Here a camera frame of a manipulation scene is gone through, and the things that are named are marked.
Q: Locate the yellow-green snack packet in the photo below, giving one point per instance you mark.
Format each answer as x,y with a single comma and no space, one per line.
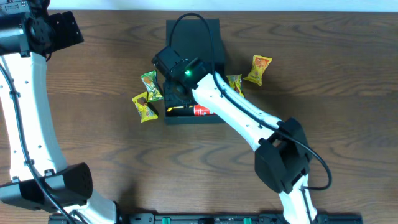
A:
235,83

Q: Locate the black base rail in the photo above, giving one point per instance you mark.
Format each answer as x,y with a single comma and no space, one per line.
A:
267,218

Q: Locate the yellow biscuit packet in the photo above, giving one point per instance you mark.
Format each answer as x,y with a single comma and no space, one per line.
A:
174,109

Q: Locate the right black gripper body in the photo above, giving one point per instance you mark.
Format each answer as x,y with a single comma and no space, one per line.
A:
171,99

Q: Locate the red Pringles can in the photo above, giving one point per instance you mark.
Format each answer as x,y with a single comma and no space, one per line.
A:
199,110

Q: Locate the yellow orange snack packet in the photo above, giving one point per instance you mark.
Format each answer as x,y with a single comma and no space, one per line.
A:
259,66

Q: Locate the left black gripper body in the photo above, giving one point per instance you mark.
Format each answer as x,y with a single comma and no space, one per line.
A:
66,34

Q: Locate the green snack packet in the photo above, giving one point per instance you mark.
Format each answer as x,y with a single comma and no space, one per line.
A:
154,92

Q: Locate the yellow chocolate snack packet left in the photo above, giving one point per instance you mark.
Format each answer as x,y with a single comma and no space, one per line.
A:
143,108

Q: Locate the dark green open box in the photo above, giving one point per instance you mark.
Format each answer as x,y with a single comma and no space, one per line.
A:
190,40

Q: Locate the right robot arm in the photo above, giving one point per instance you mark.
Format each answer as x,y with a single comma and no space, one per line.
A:
282,154

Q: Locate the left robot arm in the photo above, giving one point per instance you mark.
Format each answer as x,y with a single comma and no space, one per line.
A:
41,178

